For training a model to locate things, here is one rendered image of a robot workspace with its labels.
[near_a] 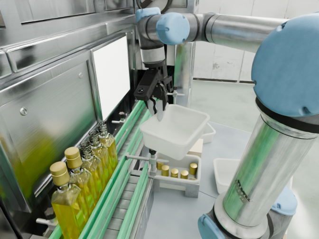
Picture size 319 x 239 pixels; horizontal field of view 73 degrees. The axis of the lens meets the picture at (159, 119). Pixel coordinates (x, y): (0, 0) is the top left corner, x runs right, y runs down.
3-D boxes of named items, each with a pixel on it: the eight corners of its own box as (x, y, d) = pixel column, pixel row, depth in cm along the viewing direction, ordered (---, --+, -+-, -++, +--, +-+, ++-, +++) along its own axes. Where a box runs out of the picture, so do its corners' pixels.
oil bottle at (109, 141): (106, 175, 86) (99, 129, 75) (120, 177, 85) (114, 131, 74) (100, 186, 81) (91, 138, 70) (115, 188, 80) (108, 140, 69)
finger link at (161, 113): (173, 116, 81) (170, 93, 77) (165, 124, 76) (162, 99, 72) (165, 115, 82) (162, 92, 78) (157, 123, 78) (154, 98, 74)
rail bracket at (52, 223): (49, 231, 66) (36, 200, 59) (69, 234, 65) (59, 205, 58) (40, 243, 62) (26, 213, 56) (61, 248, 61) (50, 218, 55)
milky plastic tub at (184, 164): (154, 163, 110) (154, 150, 106) (199, 169, 106) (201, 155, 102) (146, 189, 95) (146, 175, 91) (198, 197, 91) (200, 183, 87)
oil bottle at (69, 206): (76, 229, 66) (60, 177, 55) (93, 232, 65) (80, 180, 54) (66, 247, 61) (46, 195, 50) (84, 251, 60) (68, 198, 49)
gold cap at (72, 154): (74, 158, 58) (70, 145, 56) (85, 161, 57) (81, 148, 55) (64, 166, 55) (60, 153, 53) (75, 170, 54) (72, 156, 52)
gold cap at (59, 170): (64, 187, 49) (60, 172, 47) (50, 185, 50) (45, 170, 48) (72, 175, 52) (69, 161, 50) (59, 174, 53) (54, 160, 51)
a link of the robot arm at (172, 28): (202, 11, 55) (178, 13, 64) (164, 11, 50) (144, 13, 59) (201, 43, 58) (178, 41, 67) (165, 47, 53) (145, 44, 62)
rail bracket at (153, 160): (128, 167, 89) (126, 142, 83) (168, 172, 86) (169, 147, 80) (126, 172, 86) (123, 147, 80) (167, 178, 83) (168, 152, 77)
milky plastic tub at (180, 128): (209, 134, 82) (212, 114, 77) (182, 170, 65) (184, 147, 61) (169, 121, 90) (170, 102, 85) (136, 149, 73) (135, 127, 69)
